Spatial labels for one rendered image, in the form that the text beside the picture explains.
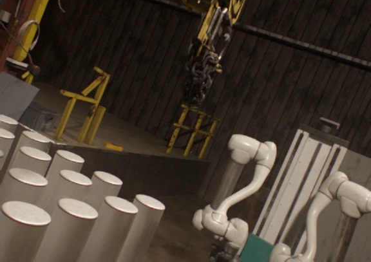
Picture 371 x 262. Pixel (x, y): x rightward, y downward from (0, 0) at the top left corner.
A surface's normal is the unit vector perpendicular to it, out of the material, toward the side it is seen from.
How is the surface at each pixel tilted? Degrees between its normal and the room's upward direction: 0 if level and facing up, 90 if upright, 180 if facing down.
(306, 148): 90
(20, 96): 72
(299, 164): 90
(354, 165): 90
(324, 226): 90
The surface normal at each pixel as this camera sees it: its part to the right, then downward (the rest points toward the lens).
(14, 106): -0.25, -0.39
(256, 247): -0.47, -0.14
